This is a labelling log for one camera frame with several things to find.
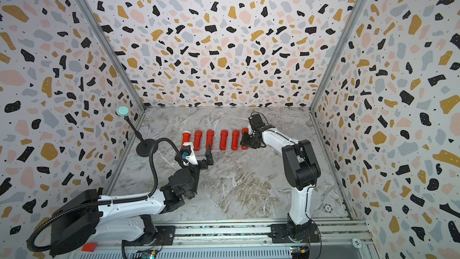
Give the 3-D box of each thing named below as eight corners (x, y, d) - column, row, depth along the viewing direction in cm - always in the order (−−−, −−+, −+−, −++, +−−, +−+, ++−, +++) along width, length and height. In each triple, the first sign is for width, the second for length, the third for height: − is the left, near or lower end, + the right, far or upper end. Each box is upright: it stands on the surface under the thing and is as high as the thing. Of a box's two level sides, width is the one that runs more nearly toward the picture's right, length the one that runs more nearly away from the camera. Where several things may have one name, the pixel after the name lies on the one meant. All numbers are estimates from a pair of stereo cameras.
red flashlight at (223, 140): (219, 150, 102) (218, 148, 100) (220, 132, 111) (220, 129, 109) (226, 150, 102) (226, 148, 100) (228, 132, 111) (227, 129, 109)
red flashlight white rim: (181, 146, 104) (179, 142, 101) (184, 135, 110) (182, 130, 106) (189, 146, 104) (187, 142, 101) (191, 135, 110) (190, 131, 107)
